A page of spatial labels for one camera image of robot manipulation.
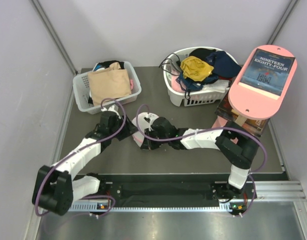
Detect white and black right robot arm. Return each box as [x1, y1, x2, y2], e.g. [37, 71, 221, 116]
[134, 112, 260, 199]

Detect pink two-tier wooden shelf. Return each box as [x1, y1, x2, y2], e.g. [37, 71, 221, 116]
[213, 44, 297, 128]

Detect black garment in round basket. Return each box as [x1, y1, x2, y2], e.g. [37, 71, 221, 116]
[189, 47, 217, 61]

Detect Nineteen Eighty-Four book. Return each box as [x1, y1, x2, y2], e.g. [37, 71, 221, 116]
[238, 48, 295, 100]

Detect navy blue garment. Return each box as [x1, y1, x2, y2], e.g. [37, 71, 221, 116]
[205, 51, 242, 79]

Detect black garment in rectangular basket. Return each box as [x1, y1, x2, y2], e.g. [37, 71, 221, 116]
[92, 60, 125, 72]

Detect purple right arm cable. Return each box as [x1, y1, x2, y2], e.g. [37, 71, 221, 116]
[136, 103, 268, 218]

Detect pink garment in round basket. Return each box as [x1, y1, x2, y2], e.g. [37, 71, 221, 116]
[170, 75, 185, 93]

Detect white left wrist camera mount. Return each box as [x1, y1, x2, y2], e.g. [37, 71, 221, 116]
[101, 104, 120, 116]

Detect yellow garment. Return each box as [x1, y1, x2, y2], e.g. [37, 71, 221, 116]
[180, 56, 214, 82]

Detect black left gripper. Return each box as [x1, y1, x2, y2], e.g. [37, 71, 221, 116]
[109, 114, 139, 141]

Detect white mesh laundry bag pink zipper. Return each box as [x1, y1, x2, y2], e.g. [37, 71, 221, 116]
[132, 112, 147, 147]

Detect beige folded garment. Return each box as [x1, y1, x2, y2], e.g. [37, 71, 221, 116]
[87, 69, 132, 106]

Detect white garment in round basket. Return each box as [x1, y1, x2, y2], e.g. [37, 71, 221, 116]
[202, 79, 231, 93]

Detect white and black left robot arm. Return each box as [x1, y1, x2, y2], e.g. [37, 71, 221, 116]
[32, 110, 138, 216]

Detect grey slotted cable duct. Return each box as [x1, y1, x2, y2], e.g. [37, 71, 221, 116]
[67, 201, 244, 213]

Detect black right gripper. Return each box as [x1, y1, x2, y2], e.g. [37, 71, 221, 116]
[141, 127, 170, 151]

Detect stack of dark books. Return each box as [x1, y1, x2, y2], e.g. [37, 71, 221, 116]
[215, 93, 269, 137]

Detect round white laundry basket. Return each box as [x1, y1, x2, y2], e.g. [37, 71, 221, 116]
[159, 46, 230, 107]

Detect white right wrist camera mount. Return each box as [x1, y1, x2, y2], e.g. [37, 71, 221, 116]
[143, 113, 158, 131]

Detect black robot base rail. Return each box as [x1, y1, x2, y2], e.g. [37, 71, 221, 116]
[94, 173, 255, 208]

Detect rectangular white plastic basket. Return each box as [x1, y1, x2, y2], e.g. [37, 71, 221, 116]
[73, 61, 142, 115]

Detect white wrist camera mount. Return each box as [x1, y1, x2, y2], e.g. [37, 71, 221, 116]
[101, 104, 120, 116]
[143, 113, 158, 131]

